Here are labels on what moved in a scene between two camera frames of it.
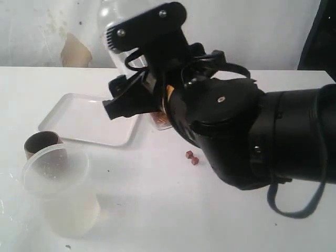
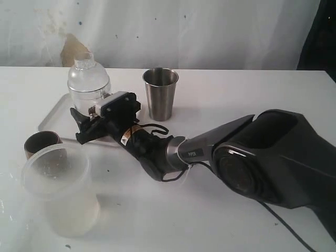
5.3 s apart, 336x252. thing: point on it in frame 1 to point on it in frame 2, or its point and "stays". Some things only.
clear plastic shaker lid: x=109 y=11 to x=87 y=76
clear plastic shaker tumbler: x=119 y=57 to x=87 y=94
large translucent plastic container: x=56 y=175 stays
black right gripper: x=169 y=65 to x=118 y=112
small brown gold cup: x=39 y=140 stays
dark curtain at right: x=319 y=53 stays
